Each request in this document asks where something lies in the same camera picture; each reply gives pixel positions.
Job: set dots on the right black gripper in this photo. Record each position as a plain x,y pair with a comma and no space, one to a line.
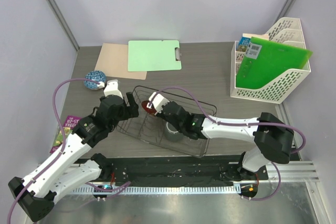
162,115

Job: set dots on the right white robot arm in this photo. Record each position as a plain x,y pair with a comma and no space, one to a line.
272,139

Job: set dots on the black wire dish rack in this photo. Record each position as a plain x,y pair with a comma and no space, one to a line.
156,131

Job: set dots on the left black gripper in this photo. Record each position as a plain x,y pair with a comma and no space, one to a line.
133,105

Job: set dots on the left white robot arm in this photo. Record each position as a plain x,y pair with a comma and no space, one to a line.
38,192

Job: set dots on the green plastic folder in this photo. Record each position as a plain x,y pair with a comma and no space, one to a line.
265,60

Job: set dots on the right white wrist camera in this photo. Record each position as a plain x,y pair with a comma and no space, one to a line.
158,101

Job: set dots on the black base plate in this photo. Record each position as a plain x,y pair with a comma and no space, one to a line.
177,171

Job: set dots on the green clipboard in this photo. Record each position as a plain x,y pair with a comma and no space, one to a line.
154,55

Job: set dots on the blue patterned bowl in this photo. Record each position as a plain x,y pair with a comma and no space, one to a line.
98,80

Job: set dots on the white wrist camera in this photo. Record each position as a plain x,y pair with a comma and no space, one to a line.
158,101
110,88

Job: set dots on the grey ceramic mug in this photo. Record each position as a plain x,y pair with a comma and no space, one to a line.
172,134

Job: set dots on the red floral plate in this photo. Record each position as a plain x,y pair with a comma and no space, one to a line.
148,109

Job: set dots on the beige folder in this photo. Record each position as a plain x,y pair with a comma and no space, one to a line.
113,62

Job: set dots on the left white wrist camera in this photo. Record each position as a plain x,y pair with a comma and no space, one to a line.
110,88

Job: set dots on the white file organizer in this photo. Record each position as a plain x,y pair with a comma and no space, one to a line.
286,31

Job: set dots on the blue booklet in organizer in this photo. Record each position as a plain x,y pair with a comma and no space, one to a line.
243,42

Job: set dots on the white slotted cable duct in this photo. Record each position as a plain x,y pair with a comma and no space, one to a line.
88,190

